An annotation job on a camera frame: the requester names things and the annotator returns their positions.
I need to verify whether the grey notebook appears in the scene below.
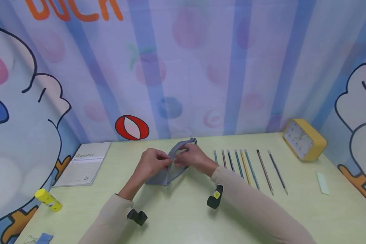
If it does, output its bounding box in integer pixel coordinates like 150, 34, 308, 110
52, 141, 112, 188

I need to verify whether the person's right forearm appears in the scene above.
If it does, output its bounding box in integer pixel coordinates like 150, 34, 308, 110
210, 165, 318, 244

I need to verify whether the grey-blue fabric pencil case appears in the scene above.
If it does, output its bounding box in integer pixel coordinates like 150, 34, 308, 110
144, 137, 198, 187

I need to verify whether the yellow glue stick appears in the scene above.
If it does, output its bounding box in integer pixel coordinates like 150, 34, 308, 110
34, 188, 64, 213

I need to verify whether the person's right hand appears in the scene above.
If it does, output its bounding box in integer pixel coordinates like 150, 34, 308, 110
174, 143, 220, 177

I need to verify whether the row of pencils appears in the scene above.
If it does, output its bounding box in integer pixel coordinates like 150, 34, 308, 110
213, 149, 289, 196

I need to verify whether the person's left forearm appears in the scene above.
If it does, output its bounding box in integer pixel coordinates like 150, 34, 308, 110
76, 171, 148, 244

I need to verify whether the black wrist band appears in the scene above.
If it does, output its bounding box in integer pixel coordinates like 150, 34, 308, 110
127, 209, 148, 227
206, 184, 224, 210

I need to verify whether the yellow alarm clock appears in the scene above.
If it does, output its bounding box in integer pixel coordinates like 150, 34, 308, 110
282, 118, 328, 162

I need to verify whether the person's left hand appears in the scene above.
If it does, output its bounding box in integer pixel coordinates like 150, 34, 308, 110
135, 148, 173, 182

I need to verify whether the pale green eraser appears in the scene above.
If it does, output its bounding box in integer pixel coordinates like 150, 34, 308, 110
316, 172, 330, 196

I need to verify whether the blue cloth piece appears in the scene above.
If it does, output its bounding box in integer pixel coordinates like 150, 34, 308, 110
37, 232, 54, 244

